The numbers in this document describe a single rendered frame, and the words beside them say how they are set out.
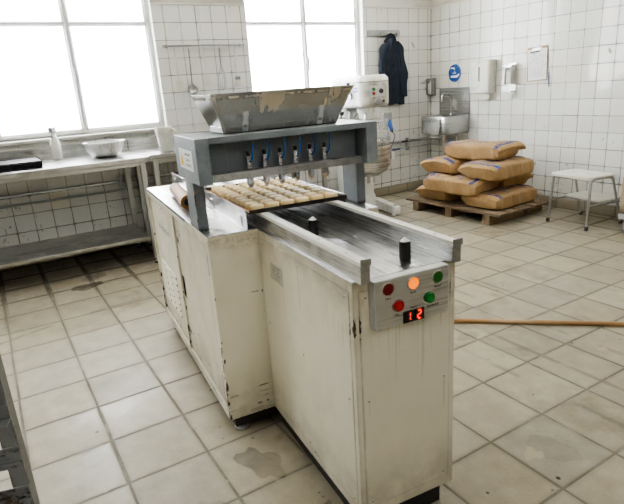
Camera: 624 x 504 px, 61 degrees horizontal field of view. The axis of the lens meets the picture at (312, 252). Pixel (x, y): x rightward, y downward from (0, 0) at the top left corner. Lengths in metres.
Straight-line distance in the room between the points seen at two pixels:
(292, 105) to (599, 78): 3.97
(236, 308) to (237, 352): 0.18
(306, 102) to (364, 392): 1.08
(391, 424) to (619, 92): 4.37
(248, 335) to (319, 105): 0.91
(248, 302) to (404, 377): 0.73
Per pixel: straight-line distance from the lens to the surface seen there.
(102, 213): 5.20
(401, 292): 1.42
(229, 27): 5.55
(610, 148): 5.58
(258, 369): 2.17
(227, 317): 2.03
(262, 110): 1.99
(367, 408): 1.55
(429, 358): 1.61
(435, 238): 1.54
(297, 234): 1.65
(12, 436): 1.21
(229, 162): 1.99
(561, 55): 5.83
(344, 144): 2.17
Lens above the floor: 1.32
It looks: 17 degrees down
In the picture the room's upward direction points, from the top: 4 degrees counter-clockwise
